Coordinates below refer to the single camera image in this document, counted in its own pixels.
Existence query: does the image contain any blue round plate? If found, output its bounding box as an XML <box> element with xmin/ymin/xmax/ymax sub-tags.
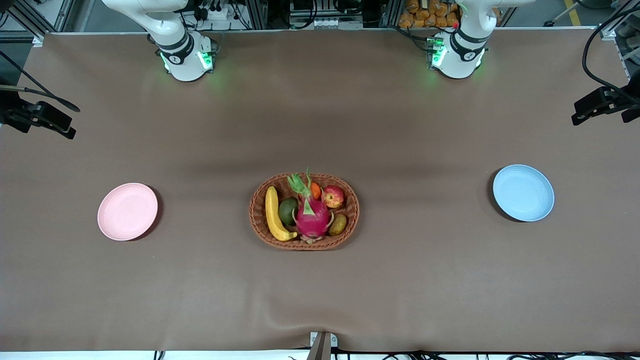
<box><xmin>492</xmin><ymin>164</ymin><xmax>555</xmax><ymax>223</ymax></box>

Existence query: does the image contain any white power strip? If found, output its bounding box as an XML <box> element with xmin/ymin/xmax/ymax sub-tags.
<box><xmin>197</xmin><ymin>4</ymin><xmax>244</xmax><ymax>21</ymax></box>

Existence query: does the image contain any green avocado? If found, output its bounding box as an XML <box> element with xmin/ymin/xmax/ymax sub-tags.
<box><xmin>278</xmin><ymin>197</ymin><xmax>300</xmax><ymax>227</ymax></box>

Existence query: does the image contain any brown green kiwi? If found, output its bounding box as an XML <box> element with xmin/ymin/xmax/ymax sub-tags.
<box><xmin>328</xmin><ymin>213</ymin><xmax>348</xmax><ymax>237</ymax></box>

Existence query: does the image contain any oval wicker basket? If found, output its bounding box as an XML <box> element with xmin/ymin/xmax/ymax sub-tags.
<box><xmin>249</xmin><ymin>172</ymin><xmax>360</xmax><ymax>251</ymax></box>

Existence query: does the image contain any pink dragon fruit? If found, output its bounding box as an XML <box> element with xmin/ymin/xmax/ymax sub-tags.
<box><xmin>287</xmin><ymin>168</ymin><xmax>335</xmax><ymax>245</ymax></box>

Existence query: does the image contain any yellow banana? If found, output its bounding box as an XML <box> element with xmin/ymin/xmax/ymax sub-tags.
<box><xmin>265</xmin><ymin>186</ymin><xmax>299</xmax><ymax>242</ymax></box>

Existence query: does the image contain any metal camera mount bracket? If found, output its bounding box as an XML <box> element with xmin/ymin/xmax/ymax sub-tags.
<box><xmin>306</xmin><ymin>331</ymin><xmax>338</xmax><ymax>360</ymax></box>

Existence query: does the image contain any bag of orange items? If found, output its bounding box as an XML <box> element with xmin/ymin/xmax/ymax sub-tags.
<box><xmin>398</xmin><ymin>0</ymin><xmax>461</xmax><ymax>29</ymax></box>

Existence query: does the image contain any table cover cloth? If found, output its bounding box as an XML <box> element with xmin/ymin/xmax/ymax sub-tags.
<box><xmin>0</xmin><ymin>27</ymin><xmax>640</xmax><ymax>353</ymax></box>

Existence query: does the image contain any red yellow apple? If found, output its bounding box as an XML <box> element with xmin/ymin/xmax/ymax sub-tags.
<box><xmin>322</xmin><ymin>185</ymin><xmax>346</xmax><ymax>210</ymax></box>

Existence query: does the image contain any pink round plate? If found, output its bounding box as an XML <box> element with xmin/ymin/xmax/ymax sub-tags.
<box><xmin>97</xmin><ymin>182</ymin><xmax>159</xmax><ymax>242</ymax></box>

